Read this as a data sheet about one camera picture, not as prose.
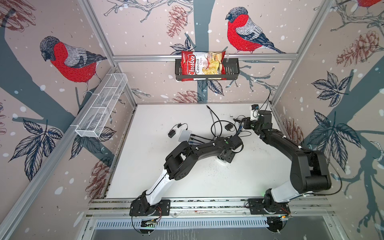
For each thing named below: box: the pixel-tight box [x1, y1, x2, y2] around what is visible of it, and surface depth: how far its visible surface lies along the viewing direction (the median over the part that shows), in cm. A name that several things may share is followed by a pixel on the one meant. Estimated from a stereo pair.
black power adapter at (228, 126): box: [224, 123, 233, 132], surface depth 107 cm
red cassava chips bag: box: [181, 50, 227, 82], surface depth 90 cm
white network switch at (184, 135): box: [178, 129, 192, 142], surface depth 103 cm
